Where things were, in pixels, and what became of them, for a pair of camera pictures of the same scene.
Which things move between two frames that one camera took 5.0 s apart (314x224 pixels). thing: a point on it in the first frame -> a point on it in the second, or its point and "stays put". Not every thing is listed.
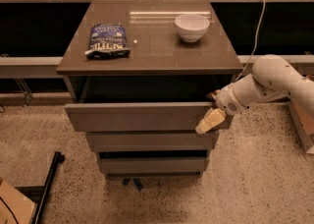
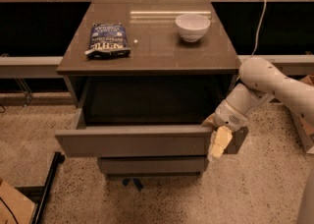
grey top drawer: [144, 116] -> [184, 140]
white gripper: [226, 100] -> [229, 115]
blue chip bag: [108, 41] stays put
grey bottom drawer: [155, 165] stays put
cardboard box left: [15, 208] stays put
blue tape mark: [136, 182] stays put
